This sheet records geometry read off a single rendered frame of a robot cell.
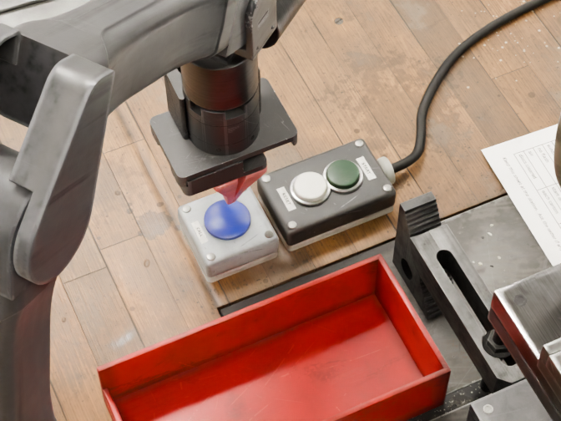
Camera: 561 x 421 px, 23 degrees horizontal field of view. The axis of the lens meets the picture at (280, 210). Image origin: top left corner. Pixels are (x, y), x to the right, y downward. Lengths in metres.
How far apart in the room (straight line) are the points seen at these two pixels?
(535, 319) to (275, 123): 0.29
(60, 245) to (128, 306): 0.41
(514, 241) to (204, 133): 0.32
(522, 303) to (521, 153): 0.39
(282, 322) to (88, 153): 0.42
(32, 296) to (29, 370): 0.08
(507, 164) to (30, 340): 0.56
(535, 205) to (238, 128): 0.33
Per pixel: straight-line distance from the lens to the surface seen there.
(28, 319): 0.82
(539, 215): 1.23
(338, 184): 1.19
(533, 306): 0.90
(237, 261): 1.17
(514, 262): 1.20
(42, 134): 0.73
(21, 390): 0.87
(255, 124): 1.04
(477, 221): 1.22
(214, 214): 1.17
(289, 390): 1.12
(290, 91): 1.30
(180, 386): 1.12
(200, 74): 0.98
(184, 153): 1.05
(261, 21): 0.94
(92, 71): 0.74
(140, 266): 1.19
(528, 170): 1.26
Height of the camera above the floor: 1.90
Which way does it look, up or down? 56 degrees down
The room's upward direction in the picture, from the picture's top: straight up
